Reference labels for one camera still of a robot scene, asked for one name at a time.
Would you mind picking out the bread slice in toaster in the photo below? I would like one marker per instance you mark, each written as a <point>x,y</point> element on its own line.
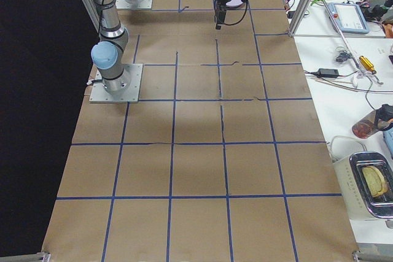
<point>376,182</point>

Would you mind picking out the brown paper table cover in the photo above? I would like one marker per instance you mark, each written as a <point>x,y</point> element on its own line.
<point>222,159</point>

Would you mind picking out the white toaster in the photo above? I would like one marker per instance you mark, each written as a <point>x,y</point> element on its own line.
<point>359,202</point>

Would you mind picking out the blue teach pendant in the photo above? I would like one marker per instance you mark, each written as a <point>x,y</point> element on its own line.
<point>348,17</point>

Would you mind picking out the lilac plastic plate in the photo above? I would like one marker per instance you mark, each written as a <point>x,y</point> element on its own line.
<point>234,4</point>

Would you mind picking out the long grabber stick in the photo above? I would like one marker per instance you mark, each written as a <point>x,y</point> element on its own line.
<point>362,71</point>

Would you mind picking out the yellow tool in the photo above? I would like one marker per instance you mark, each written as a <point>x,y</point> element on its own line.
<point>367,64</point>

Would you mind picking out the black power adapter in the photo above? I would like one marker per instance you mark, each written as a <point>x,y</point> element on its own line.
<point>328,73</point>

